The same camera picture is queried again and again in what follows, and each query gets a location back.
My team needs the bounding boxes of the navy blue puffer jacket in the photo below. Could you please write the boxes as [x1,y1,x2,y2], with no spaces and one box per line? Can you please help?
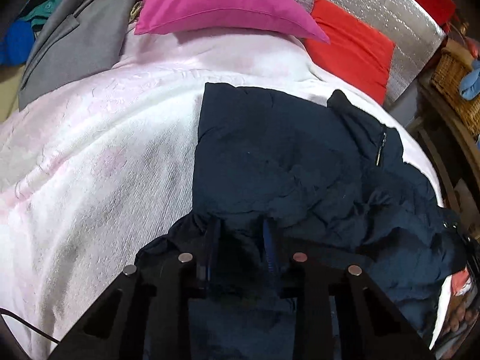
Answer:
[136,83,465,359]

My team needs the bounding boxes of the white pink bed blanket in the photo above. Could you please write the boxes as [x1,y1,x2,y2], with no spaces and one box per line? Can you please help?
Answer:
[0,22,445,360]

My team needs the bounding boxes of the light blue cloth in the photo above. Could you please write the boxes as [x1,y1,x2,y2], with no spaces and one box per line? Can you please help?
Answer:
[459,59,480,101]

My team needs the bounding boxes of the red pillow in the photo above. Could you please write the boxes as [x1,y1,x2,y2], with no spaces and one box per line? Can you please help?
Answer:
[304,0,395,105]

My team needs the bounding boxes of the grey garment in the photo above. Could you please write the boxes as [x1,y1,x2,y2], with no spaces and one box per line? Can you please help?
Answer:
[18,0,136,110]

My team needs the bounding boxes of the wicker basket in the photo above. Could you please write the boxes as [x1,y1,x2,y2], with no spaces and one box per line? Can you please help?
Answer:
[430,48,479,137]

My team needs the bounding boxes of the blue garment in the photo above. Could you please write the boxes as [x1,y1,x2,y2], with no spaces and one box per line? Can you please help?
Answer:
[0,19,35,66]

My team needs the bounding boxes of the pink pillow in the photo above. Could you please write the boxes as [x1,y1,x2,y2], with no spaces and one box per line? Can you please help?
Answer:
[135,0,329,43]

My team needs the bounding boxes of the teal garment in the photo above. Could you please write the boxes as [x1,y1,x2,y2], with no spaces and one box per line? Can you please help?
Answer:
[20,0,63,32]

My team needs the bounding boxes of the silver foil insulation mat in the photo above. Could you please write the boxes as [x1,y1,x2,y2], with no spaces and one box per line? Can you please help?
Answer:
[295,0,446,107]

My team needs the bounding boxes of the black cable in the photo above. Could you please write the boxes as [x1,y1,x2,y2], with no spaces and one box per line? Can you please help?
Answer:
[0,306,61,346]

